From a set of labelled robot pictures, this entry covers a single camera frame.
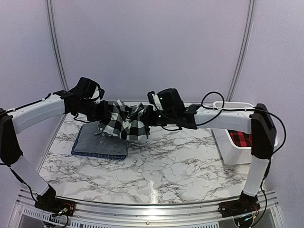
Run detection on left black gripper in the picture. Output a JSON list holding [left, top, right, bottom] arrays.
[[75, 98, 111, 122]]

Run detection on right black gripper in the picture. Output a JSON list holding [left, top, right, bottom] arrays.
[[139, 108, 175, 127]]

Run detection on black white plaid shirt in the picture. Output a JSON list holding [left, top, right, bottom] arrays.
[[98, 100, 150, 141]]

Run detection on grey shirt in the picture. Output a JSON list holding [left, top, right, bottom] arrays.
[[74, 123, 129, 147]]

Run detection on blue checked shirt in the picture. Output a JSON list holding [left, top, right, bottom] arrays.
[[71, 144, 128, 160]]

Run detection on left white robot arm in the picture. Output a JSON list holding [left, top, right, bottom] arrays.
[[0, 77, 109, 211]]

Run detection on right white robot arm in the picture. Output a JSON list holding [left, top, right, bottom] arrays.
[[144, 88, 282, 213]]

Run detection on white plastic bin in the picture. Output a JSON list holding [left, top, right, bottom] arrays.
[[212, 101, 278, 165]]

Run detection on red black plaid shirt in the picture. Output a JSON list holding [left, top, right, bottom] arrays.
[[228, 130, 252, 147]]

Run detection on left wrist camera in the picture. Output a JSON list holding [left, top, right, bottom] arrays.
[[92, 88, 105, 104]]

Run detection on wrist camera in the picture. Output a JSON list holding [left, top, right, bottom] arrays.
[[92, 88, 105, 104], [147, 91, 163, 111]]

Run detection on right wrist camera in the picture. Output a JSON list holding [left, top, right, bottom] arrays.
[[147, 91, 163, 111]]

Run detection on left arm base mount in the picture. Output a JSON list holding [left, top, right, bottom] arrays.
[[34, 198, 76, 216]]

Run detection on left wall metal profile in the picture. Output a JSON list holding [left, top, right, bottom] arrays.
[[45, 0, 69, 90]]

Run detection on wall metal profile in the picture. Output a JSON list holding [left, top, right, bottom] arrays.
[[45, 0, 69, 90], [226, 0, 256, 101]]

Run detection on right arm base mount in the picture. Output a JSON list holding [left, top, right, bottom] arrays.
[[218, 199, 261, 218]]

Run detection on right wall metal profile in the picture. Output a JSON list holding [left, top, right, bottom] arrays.
[[226, 0, 256, 101]]

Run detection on aluminium front rail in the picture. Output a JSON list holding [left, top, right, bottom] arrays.
[[8, 189, 285, 228]]

